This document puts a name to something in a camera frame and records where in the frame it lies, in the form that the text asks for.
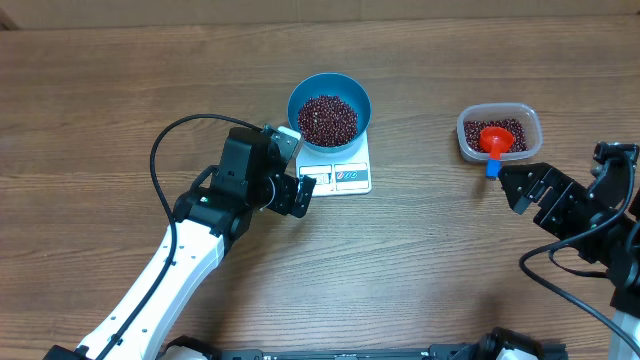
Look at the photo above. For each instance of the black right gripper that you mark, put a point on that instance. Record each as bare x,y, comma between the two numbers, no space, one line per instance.
563,202

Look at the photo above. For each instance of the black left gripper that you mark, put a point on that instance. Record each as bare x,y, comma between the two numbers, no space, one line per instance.
285,204

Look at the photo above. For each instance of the red scoop blue handle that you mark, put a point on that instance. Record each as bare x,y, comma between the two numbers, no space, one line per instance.
495,141

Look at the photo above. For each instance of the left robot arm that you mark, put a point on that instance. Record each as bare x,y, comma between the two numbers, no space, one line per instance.
205,222

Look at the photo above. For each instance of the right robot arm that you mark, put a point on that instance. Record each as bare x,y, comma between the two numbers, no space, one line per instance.
615,245

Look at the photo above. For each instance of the white digital kitchen scale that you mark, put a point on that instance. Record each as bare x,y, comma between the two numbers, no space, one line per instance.
347,172

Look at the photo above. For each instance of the red beans in bowl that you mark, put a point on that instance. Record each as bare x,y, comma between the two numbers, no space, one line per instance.
327,121

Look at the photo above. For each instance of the blue metal bowl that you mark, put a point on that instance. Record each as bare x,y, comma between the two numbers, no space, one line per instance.
332,84

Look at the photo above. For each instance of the clear plastic container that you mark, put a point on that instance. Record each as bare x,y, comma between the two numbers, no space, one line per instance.
498,111

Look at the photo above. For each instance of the red adzuki beans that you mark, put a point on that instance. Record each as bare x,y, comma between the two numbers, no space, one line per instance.
472,132

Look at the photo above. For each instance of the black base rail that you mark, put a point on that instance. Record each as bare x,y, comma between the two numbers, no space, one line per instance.
500,343

